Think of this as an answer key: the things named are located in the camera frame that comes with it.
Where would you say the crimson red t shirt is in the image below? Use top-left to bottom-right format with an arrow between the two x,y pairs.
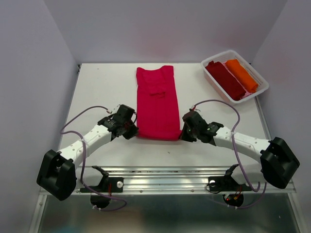
136,66 -> 181,141

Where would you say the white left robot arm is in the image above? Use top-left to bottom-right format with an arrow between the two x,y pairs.
36,104 -> 138,201

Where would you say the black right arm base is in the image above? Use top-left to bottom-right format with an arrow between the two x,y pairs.
205,164 -> 251,194

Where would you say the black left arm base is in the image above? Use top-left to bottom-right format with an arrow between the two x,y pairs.
83,166 -> 124,193

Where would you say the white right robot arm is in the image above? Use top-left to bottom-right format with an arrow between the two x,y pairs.
180,110 -> 300,191

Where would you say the dark red rolled shirt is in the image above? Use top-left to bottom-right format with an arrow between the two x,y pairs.
206,61 -> 246,101

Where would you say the orange rolled shirt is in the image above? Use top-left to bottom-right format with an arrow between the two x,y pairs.
225,59 -> 259,93

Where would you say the white plastic basket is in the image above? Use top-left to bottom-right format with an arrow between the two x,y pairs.
201,50 -> 269,105

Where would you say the aluminium rail frame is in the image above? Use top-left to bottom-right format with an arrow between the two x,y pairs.
38,166 -> 297,195

